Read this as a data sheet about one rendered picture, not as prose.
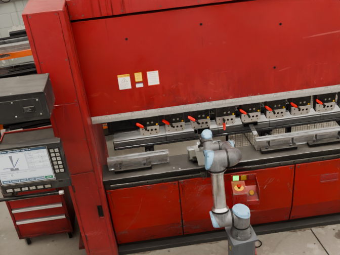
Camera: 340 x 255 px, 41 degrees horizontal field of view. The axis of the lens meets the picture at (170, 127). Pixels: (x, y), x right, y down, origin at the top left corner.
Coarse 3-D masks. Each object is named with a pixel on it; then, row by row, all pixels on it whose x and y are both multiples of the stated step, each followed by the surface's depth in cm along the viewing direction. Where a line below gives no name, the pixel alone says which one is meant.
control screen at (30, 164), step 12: (0, 156) 282; (12, 156) 283; (24, 156) 284; (36, 156) 284; (48, 156) 285; (0, 168) 287; (12, 168) 288; (24, 168) 289; (36, 168) 289; (48, 168) 290; (12, 180) 293; (24, 180) 293; (36, 180) 294
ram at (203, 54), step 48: (240, 0) 309; (288, 0) 309; (336, 0) 312; (96, 48) 312; (144, 48) 316; (192, 48) 320; (240, 48) 324; (288, 48) 328; (336, 48) 332; (96, 96) 332; (144, 96) 336; (192, 96) 340; (240, 96) 345; (288, 96) 350
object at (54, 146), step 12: (0, 144) 288; (12, 144) 282; (24, 144) 281; (36, 144) 280; (48, 144) 280; (60, 144) 281; (60, 156) 286; (60, 168) 291; (0, 180) 292; (48, 180) 295; (60, 180) 296; (12, 192) 297
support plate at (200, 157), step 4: (196, 148) 364; (196, 152) 359; (200, 152) 359; (196, 156) 355; (200, 156) 354; (204, 156) 354; (200, 160) 350; (204, 160) 350; (200, 164) 346; (204, 164) 346
